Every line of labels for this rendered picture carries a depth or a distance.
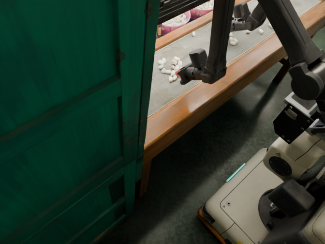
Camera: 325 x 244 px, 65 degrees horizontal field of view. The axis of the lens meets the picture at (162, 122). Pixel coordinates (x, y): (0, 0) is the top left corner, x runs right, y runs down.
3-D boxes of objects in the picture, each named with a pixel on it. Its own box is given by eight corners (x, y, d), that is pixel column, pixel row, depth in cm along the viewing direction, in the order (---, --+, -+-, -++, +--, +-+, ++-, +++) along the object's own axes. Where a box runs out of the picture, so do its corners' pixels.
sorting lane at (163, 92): (319, 3, 188) (321, 1, 186) (118, 139, 110) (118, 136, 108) (285, -16, 199) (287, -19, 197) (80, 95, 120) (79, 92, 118)
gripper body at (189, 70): (176, 71, 112) (187, 71, 106) (192, 62, 116) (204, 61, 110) (181, 85, 114) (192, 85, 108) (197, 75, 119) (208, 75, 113)
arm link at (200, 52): (210, 83, 98) (226, 73, 102) (201, 55, 94) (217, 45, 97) (191, 82, 109) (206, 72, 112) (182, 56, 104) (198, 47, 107)
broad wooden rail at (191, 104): (321, 28, 196) (338, 6, 180) (136, 172, 117) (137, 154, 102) (308, 20, 200) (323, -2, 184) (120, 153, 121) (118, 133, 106)
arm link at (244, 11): (252, 29, 120) (263, 22, 123) (247, 4, 115) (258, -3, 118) (232, 31, 129) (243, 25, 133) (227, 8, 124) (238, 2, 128)
